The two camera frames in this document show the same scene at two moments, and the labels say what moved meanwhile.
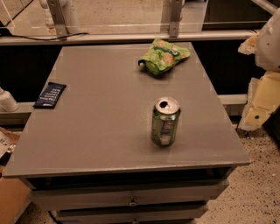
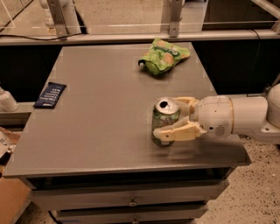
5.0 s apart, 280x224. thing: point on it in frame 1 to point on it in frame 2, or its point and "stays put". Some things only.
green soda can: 165,118 stays put
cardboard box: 14,196 stays put
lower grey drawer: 139,213 stays put
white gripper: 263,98 to 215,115
